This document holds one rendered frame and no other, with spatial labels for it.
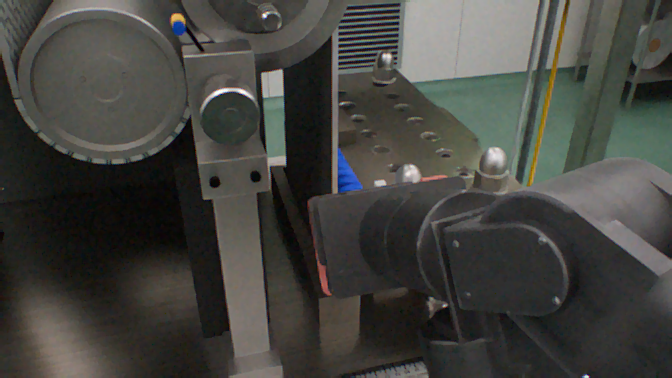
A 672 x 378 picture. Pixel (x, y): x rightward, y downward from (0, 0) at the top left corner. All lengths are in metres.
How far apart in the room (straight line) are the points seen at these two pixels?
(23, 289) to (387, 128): 0.46
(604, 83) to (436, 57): 2.38
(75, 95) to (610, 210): 0.37
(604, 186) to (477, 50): 3.51
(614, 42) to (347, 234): 0.99
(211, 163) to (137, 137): 0.09
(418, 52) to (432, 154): 2.91
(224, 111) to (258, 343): 0.26
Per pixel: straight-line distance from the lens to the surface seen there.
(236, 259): 0.50
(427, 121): 0.73
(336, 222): 0.36
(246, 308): 0.53
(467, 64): 3.73
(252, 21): 0.43
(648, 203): 0.24
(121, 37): 0.46
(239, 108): 0.38
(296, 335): 0.60
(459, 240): 0.24
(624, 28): 1.29
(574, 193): 0.22
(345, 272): 0.36
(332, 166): 0.52
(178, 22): 0.39
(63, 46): 0.46
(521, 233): 0.22
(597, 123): 1.35
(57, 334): 0.67
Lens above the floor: 1.33
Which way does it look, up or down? 32 degrees down
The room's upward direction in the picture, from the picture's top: straight up
